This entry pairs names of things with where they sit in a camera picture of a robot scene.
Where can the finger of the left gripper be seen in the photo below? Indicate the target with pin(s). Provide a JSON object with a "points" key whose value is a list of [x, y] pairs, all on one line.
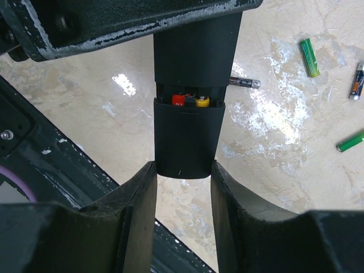
{"points": [[47, 30]]}

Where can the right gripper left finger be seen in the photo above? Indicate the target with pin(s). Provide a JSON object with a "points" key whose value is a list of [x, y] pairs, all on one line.
{"points": [[113, 234]]}

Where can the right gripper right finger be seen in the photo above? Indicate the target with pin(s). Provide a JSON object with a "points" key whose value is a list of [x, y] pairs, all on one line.
{"points": [[255, 235]]}

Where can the black battery cover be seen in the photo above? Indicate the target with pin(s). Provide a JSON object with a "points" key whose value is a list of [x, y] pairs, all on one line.
{"points": [[186, 139]]}

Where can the black remote control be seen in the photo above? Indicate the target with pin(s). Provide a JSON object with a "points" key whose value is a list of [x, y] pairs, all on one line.
{"points": [[196, 59]]}

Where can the green battery centre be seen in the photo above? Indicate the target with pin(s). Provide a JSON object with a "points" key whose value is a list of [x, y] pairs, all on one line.
{"points": [[350, 142]]}

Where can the green battery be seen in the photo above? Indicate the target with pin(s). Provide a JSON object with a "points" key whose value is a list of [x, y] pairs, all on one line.
{"points": [[350, 142], [309, 58]]}

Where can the dark battery on table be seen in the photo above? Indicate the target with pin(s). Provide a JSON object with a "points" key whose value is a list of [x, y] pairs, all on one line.
{"points": [[244, 82]]}

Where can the grey battery top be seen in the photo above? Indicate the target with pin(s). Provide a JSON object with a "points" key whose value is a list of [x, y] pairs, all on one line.
{"points": [[357, 86]]}

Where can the green battery right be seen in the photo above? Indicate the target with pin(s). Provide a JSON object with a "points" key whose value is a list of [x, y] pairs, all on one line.
{"points": [[309, 58]]}

